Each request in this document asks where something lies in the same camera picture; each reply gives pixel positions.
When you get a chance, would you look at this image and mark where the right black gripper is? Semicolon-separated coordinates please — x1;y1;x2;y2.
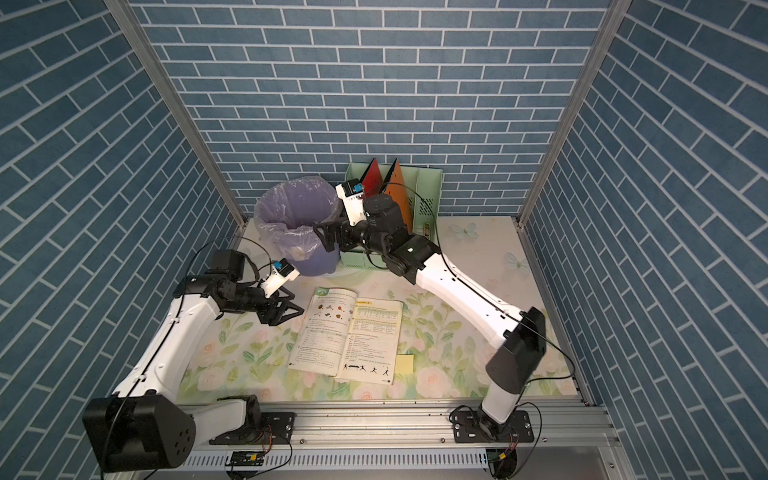
317;212;392;260

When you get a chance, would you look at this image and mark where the English textbook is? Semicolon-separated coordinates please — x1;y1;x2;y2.
288;288;405;386

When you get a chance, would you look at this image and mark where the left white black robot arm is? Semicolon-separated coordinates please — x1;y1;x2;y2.
82;250;304;475

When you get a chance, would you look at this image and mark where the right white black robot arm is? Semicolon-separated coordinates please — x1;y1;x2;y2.
313;185;547;428

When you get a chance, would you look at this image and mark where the yellow sticky note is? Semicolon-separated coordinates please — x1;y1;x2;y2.
395;354;414;375

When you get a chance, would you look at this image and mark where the orange folder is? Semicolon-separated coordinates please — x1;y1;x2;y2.
381;160;413;233

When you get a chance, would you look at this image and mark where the red folder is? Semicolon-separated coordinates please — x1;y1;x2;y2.
360;158;383;198

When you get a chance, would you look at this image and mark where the green file organizer rack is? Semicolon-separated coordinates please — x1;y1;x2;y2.
340;165;443;269

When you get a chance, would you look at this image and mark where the purple trash bin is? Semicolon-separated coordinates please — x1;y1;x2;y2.
255;176;342;277

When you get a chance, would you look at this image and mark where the small black circuit board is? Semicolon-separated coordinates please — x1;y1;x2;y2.
225;451;265;470

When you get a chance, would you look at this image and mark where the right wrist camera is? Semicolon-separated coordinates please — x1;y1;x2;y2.
336;178;366;226

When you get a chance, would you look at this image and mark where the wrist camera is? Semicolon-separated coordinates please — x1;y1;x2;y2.
260;258;300;298
336;178;366;226

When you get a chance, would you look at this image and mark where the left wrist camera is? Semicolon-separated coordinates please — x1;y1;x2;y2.
260;258;300;298

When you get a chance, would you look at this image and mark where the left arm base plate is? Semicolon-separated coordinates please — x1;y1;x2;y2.
209;411;296;446

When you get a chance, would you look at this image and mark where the aluminium rail frame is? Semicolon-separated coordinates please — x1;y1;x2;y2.
123;400;634;479

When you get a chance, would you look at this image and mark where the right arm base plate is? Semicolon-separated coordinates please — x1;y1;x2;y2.
448;409;535;444

